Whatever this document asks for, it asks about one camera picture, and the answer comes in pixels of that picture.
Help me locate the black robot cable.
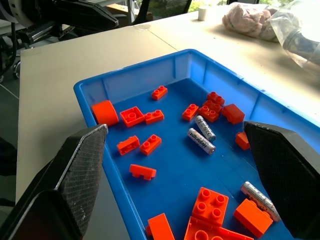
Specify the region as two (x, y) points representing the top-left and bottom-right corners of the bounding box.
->
(9, 21), (19, 67)

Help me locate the white small cylinder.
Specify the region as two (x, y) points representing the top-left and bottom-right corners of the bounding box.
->
(198, 6), (209, 21)

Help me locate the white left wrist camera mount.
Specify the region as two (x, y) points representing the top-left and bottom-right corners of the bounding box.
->
(0, 0), (35, 28)

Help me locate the upside-down orange plastic building brick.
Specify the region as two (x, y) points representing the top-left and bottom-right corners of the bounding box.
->
(183, 216), (256, 240)

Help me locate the clear plastic bag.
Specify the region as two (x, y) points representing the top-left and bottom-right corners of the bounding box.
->
(269, 0), (320, 76)

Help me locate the upside-down red plastic brick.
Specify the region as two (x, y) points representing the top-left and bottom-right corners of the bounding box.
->
(119, 106), (145, 128)

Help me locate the blue plastic bin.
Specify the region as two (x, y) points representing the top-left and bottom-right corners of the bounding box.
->
(73, 48), (320, 240)

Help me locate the orange curved block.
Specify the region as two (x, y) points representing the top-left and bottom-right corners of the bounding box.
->
(91, 99), (119, 126)

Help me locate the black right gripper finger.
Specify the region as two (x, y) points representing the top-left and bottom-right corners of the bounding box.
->
(0, 123), (109, 240)
(243, 120), (320, 240)
(51, 0), (119, 31)

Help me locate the black office chair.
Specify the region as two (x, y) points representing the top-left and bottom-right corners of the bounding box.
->
(134, 0), (193, 25)

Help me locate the bag of pink stuff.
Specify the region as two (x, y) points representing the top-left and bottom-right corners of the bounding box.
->
(221, 3), (283, 42)

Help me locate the silver AA battery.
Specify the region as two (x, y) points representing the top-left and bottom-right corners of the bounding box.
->
(186, 127), (217, 156)
(194, 114), (217, 143)
(240, 181), (282, 223)

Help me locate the orange 2x2 plastic brick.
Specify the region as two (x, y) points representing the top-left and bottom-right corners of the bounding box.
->
(191, 186), (230, 227)

